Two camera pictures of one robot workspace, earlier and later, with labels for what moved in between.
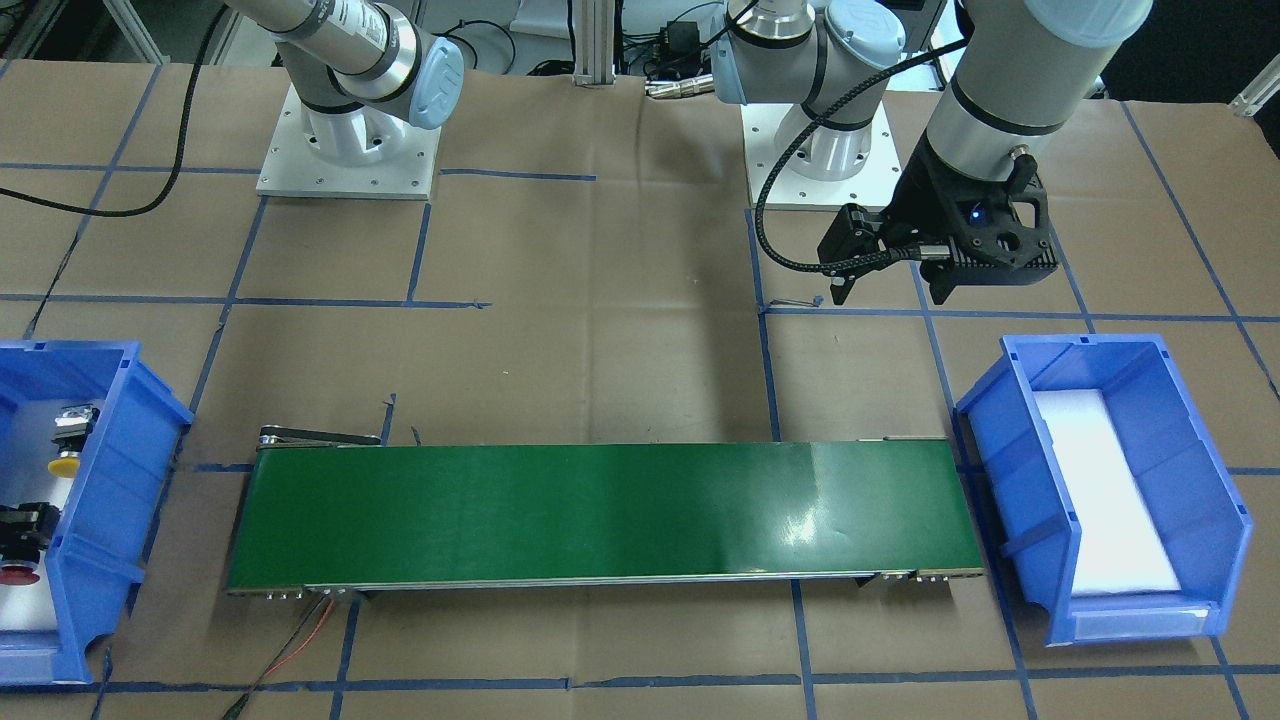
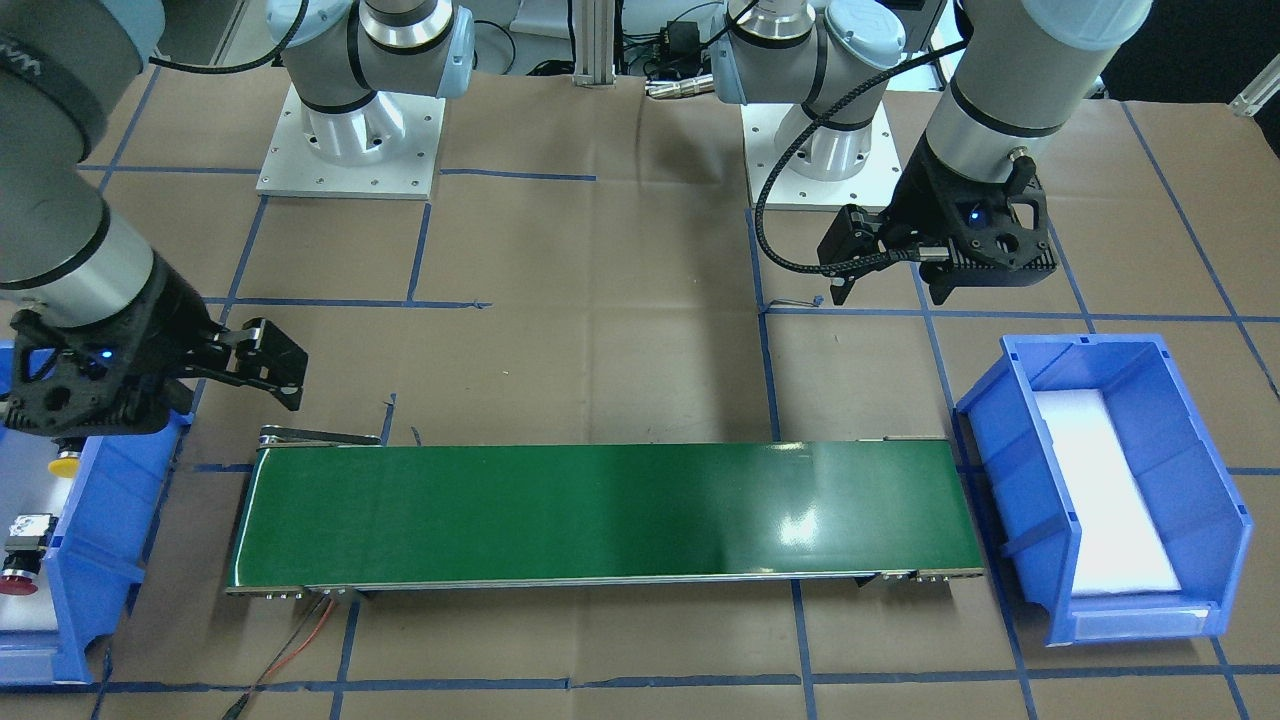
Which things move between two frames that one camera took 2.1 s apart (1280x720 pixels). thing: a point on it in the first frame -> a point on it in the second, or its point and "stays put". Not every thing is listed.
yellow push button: [73, 428] stays put
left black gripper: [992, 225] stays put
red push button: [17, 567] stays put
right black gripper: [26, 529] -> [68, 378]
